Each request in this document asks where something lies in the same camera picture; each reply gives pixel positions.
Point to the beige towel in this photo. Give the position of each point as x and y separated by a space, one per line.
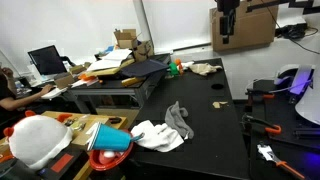
204 69

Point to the white towel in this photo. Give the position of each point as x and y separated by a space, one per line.
158 137

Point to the orange toy bottle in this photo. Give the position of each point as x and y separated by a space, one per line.
179 66

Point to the open cardboard box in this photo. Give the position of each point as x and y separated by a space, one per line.
126 38

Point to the grey towel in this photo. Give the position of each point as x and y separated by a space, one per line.
175 118

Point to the stack of white papers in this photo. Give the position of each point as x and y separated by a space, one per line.
111 60

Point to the dark blue bin lid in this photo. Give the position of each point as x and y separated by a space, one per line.
144 68

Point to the red plastic bowl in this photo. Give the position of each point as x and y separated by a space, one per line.
102 160

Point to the amazon cardboard box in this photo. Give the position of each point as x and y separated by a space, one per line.
144 51

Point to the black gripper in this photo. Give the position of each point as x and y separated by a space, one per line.
228 18

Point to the large cardboard sheet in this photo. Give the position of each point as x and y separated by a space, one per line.
251 28

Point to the white VR headset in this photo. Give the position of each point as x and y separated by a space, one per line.
297 74

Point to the black computer monitor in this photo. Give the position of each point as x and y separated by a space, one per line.
47 60

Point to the torn tape scrap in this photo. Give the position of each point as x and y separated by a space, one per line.
219 104

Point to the seated person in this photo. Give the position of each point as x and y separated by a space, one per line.
11 107

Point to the green plush toy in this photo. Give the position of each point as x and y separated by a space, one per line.
173 69

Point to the orange handled tool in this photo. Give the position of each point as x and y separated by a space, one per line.
268 154

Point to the orange handled clamp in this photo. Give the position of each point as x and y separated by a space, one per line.
267 126

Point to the blue plastic cup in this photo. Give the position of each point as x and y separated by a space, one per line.
103 137

